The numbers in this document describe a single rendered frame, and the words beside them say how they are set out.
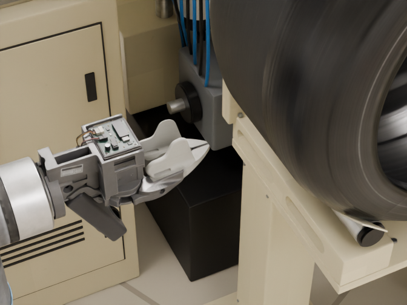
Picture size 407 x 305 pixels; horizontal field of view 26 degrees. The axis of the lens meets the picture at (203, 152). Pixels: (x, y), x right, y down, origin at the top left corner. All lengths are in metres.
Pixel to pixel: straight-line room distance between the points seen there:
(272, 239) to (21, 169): 0.92
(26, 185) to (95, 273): 1.29
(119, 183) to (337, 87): 0.28
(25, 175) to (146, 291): 1.35
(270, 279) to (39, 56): 0.70
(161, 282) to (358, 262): 1.09
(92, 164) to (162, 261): 1.38
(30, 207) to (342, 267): 0.51
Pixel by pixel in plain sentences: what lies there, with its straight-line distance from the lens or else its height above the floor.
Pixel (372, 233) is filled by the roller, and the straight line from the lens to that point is 1.29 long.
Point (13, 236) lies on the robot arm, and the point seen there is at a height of 1.11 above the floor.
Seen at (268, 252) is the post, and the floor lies 0.42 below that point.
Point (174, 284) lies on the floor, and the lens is 2.34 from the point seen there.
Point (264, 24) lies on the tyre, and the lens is 1.03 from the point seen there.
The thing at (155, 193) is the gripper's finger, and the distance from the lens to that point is 1.06.
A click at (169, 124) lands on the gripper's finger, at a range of 1.08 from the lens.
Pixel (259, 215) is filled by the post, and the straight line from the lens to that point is 1.84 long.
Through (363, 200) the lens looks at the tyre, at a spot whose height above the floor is 1.04.
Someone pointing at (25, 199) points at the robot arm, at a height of 1.15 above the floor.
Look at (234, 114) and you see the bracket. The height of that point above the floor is 0.87.
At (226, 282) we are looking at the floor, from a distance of 2.35.
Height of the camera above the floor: 1.88
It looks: 45 degrees down
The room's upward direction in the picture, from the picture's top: straight up
